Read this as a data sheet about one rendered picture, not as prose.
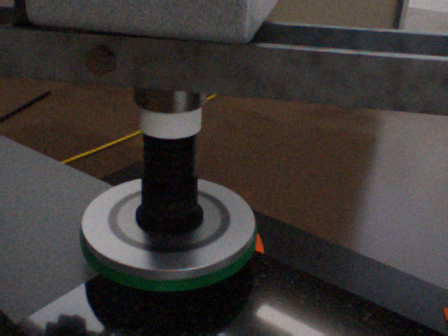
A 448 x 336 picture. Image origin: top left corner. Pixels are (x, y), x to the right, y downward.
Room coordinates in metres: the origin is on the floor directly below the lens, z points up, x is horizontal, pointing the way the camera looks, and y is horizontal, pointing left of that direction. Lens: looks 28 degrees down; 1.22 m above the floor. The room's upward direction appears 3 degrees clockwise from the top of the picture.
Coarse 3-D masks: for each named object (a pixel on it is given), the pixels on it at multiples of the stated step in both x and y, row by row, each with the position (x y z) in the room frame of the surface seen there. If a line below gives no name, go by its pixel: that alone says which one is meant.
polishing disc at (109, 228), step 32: (128, 192) 0.58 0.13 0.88; (224, 192) 0.59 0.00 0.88; (96, 224) 0.50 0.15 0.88; (128, 224) 0.50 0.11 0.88; (224, 224) 0.51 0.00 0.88; (96, 256) 0.45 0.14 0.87; (128, 256) 0.44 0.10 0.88; (160, 256) 0.44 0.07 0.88; (192, 256) 0.45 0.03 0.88; (224, 256) 0.45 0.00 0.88
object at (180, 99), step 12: (144, 96) 0.49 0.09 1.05; (156, 96) 0.49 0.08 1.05; (168, 96) 0.49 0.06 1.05; (180, 96) 0.49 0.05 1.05; (192, 96) 0.50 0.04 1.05; (204, 96) 0.51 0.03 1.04; (144, 108) 0.49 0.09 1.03; (156, 108) 0.49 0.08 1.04; (168, 108) 0.49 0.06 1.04; (180, 108) 0.49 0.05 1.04; (192, 108) 0.50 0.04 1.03
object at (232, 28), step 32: (32, 0) 0.43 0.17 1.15; (64, 0) 0.43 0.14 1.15; (96, 0) 0.42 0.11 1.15; (128, 0) 0.42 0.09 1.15; (160, 0) 0.41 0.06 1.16; (192, 0) 0.41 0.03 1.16; (224, 0) 0.40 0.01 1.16; (256, 0) 0.41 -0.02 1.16; (128, 32) 0.42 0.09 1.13; (160, 32) 0.42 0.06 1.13; (192, 32) 0.41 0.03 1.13; (224, 32) 0.40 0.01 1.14
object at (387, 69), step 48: (0, 48) 0.49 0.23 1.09; (48, 48) 0.48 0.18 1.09; (96, 48) 0.47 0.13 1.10; (144, 48) 0.47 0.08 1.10; (192, 48) 0.46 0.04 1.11; (240, 48) 0.45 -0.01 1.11; (288, 48) 0.44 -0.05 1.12; (336, 48) 0.45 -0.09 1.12; (384, 48) 0.54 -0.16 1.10; (432, 48) 0.53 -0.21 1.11; (240, 96) 0.45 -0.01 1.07; (288, 96) 0.44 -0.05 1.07; (336, 96) 0.44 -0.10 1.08; (384, 96) 0.43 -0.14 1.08; (432, 96) 0.42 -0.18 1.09
